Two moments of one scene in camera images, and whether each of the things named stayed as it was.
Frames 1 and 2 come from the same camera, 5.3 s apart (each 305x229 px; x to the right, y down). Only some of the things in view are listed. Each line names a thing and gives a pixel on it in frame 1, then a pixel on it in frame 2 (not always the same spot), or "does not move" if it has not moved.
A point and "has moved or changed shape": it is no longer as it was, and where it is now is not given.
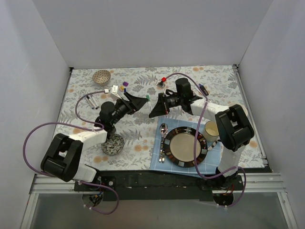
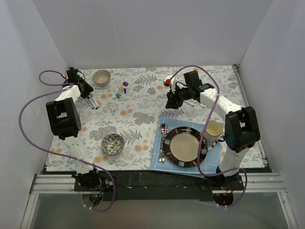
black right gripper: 163,103 to 173,98
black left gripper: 130,104 to 86,90
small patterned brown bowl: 101,76 does not move
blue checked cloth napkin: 209,166 does not move
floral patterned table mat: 125,103 does not move
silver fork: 166,132 does not move
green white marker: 149,107 has moved or changed shape
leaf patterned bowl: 113,146 does not move
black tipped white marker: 93,104 does not move
